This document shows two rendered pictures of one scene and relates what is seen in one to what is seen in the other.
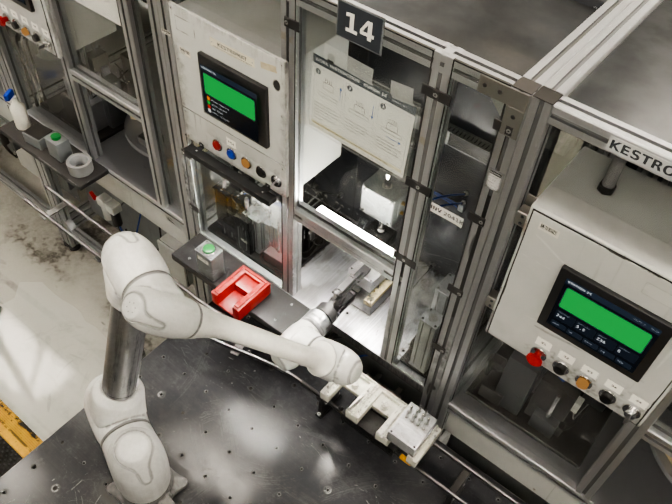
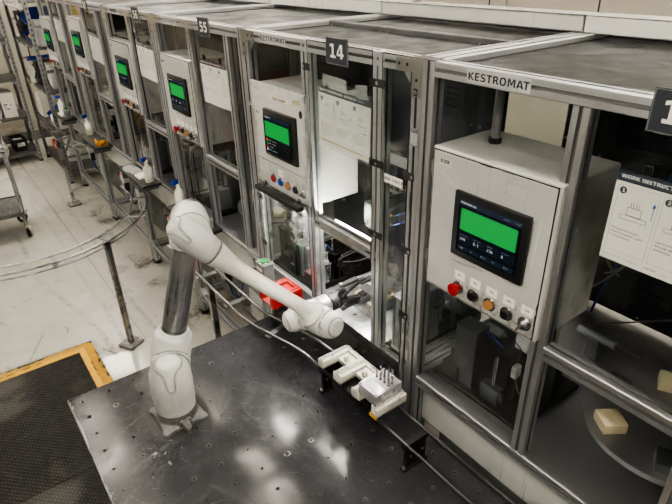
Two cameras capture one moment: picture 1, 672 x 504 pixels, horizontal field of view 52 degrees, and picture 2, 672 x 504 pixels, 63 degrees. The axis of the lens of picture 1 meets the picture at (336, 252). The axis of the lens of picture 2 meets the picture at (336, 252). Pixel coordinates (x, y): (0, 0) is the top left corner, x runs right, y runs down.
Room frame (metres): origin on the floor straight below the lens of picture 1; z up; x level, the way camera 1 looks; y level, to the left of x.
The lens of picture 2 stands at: (-0.50, -0.61, 2.29)
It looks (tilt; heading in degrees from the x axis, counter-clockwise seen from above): 28 degrees down; 19
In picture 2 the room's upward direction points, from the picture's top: 1 degrees counter-clockwise
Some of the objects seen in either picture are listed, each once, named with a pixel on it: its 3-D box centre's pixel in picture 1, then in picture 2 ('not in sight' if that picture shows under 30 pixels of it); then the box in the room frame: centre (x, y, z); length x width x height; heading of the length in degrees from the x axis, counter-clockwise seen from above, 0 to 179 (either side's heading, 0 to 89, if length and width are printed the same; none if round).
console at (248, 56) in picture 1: (258, 86); (301, 137); (1.66, 0.26, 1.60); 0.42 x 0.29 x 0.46; 55
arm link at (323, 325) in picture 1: (316, 323); (322, 305); (1.25, 0.04, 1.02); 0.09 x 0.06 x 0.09; 55
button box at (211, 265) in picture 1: (212, 259); (266, 271); (1.52, 0.42, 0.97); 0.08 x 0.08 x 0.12; 55
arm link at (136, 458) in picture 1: (137, 460); (171, 381); (0.84, 0.53, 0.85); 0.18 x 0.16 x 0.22; 35
